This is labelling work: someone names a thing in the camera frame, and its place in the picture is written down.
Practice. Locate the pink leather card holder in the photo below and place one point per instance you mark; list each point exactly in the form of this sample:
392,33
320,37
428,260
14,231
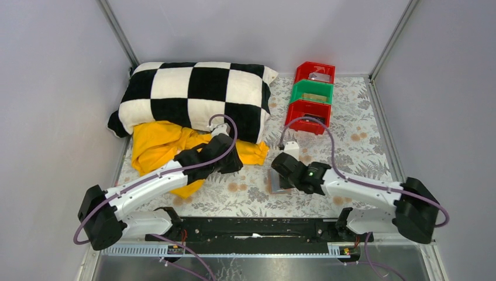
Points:
276,183

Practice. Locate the floral patterned table mat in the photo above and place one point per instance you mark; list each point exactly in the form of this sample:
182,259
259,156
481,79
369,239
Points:
247,193

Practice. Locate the front red plastic bin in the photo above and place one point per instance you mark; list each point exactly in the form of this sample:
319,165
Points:
318,110

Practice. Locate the red plastic bin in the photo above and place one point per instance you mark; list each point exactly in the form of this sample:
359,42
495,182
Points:
319,72
318,110

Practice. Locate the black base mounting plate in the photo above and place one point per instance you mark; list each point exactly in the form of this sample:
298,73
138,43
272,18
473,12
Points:
244,231

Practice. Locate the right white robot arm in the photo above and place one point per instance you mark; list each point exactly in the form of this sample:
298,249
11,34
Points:
407,208

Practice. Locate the back red plastic bin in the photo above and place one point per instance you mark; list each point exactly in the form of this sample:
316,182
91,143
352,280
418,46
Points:
319,72

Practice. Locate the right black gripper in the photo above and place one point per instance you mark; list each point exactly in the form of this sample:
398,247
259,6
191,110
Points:
282,170

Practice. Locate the black white checkered pillow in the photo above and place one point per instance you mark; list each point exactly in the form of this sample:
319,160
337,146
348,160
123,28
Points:
195,95

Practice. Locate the yellow cloth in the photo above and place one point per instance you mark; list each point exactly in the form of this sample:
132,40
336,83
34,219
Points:
156,143

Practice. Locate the grey slotted cable duct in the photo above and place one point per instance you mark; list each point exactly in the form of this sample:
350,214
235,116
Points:
305,250

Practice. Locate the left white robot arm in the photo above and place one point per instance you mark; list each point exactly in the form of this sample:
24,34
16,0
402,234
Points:
107,216

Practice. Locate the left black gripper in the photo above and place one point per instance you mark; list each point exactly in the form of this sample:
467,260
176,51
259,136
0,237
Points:
231,162

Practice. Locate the green plastic bin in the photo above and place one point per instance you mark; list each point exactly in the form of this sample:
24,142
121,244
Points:
310,90

